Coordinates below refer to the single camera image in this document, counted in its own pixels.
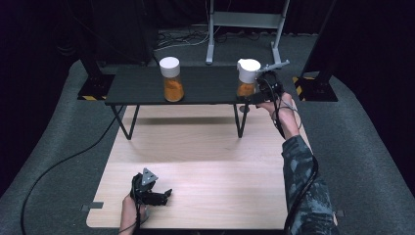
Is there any grey table edge bracket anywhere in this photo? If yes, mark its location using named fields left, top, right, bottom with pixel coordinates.
left=80, top=201, right=105, bottom=212

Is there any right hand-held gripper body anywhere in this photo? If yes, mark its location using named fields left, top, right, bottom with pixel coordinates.
left=255, top=59, right=291, bottom=103

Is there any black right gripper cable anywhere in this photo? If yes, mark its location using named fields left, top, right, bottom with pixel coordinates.
left=266, top=76, right=320, bottom=235

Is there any black post with striped base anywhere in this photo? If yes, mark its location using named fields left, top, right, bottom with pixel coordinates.
left=292, top=0, right=339, bottom=103
left=76, top=0, right=115, bottom=102

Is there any thin black left gripper cable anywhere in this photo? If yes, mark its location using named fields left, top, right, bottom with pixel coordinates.
left=117, top=201, right=147, bottom=235

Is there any person's right hand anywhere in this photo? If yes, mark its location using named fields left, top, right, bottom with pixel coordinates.
left=257, top=92, right=301, bottom=141

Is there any glass jar of orange powder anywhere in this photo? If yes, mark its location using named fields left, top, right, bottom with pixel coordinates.
left=159, top=56, right=186, bottom=103
left=236, top=58, right=262, bottom=99

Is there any grey metal stand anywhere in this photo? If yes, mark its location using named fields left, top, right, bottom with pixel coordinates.
left=205, top=0, right=291, bottom=66

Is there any person's left hand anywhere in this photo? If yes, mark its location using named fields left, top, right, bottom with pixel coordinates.
left=118, top=193, right=149, bottom=227

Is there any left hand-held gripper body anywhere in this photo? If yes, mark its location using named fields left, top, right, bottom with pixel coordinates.
left=129, top=166, right=160, bottom=208

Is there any black shelf with metal legs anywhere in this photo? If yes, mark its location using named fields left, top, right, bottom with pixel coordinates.
left=104, top=65, right=262, bottom=141

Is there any white floor cable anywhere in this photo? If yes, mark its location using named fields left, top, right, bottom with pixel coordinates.
left=154, top=23, right=211, bottom=53

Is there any long black floor cable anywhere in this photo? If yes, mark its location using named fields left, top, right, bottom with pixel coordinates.
left=20, top=105, right=127, bottom=235

